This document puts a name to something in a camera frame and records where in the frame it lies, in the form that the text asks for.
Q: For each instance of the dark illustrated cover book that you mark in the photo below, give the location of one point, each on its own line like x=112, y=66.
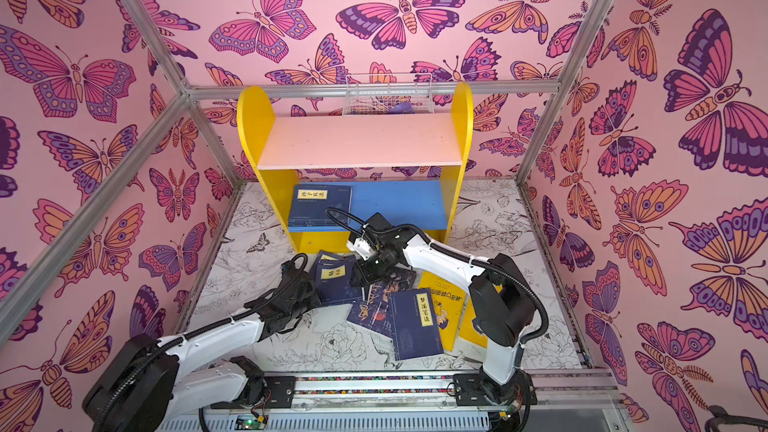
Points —
x=373, y=312

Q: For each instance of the blue book Sunzi Bingfa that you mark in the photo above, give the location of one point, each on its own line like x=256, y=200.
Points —
x=309, y=204

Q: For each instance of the aluminium rail front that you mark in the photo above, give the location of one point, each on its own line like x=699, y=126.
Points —
x=411, y=390

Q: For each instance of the yellow shelf with blue board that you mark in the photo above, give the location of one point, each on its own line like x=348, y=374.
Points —
x=277, y=147

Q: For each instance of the clear wire basket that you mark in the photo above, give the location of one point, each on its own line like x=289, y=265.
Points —
x=380, y=92

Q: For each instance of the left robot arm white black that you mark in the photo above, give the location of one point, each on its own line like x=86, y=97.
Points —
x=154, y=380

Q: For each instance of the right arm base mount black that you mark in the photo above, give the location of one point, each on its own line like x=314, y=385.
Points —
x=477, y=389

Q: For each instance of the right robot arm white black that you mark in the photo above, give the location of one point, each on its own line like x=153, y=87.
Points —
x=507, y=311

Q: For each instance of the green circuit board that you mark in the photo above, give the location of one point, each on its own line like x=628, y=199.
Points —
x=251, y=423

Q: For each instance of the blue book Mengxi Bitan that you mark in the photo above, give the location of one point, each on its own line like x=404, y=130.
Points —
x=415, y=332

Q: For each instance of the yellow book with orange figure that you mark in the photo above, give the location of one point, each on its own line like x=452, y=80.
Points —
x=448, y=305

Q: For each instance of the yellow book with cartoon face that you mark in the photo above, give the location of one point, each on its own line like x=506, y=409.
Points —
x=469, y=329

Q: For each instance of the blue book bottom of fan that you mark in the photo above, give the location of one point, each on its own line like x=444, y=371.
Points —
x=324, y=257

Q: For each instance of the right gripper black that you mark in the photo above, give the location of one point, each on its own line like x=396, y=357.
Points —
x=380, y=261

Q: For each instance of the blue book Yijing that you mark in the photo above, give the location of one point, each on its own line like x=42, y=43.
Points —
x=334, y=283

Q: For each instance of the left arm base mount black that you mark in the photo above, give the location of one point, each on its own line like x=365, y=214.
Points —
x=270, y=392

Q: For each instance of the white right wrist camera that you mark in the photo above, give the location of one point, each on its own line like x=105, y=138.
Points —
x=361, y=247

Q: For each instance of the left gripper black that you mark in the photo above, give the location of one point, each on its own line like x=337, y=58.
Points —
x=313, y=294

